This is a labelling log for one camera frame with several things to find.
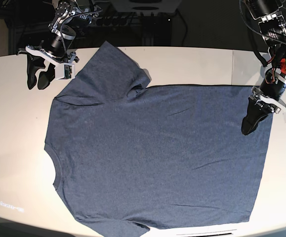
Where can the blue grey T-shirt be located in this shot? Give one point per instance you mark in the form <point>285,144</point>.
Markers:
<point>129,156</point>

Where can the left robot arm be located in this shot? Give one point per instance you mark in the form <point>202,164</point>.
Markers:
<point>267,35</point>

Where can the black power strip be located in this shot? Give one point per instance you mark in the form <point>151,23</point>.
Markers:
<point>111,21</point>

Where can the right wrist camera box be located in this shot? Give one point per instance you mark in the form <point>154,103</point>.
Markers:
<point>65,71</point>

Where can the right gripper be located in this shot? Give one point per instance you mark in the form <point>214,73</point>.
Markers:
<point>53,47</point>

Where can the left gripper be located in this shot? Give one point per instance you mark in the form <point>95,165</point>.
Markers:
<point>265,100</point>

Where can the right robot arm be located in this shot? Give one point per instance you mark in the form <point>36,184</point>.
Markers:
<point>50,60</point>

